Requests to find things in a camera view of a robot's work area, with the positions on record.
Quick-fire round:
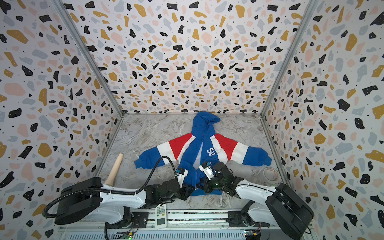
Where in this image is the blue red white jacket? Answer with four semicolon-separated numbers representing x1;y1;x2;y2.
135;112;272;196

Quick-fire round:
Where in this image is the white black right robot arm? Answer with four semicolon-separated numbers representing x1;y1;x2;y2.
199;162;314;240

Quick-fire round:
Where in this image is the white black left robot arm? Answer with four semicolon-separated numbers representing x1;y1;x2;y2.
55;178;196;225

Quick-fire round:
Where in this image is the white remote control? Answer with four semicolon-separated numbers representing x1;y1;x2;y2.
155;204;167;230

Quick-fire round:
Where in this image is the white tape roll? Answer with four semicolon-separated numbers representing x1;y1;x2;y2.
263;167;280;182

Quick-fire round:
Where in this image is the beige wooden rolling pin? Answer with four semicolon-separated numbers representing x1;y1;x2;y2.
104;154;124;187

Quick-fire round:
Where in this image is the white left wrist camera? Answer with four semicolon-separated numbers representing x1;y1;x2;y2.
176;168;188;188

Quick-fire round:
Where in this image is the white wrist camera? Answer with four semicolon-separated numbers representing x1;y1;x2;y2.
176;168;188;188
199;162;215;180

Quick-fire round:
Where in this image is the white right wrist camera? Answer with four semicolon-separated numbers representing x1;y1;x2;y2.
199;162;215;180

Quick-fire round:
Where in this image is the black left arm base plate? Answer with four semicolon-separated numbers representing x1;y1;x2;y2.
116;212;149;230

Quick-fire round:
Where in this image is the aluminium mounting rail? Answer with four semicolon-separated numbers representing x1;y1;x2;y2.
58;208;314;240

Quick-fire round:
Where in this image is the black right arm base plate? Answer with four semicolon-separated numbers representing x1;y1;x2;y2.
226;211;269;228

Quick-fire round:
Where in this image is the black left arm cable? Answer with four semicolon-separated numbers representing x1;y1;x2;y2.
41;155;178;219

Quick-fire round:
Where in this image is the left aluminium corner post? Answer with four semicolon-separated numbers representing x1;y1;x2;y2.
52;1;124;118

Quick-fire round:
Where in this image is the aluminium corner post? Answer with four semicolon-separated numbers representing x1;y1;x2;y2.
52;1;124;118
261;0;319;119

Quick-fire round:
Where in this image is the right aluminium corner post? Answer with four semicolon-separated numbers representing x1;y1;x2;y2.
261;0;319;119

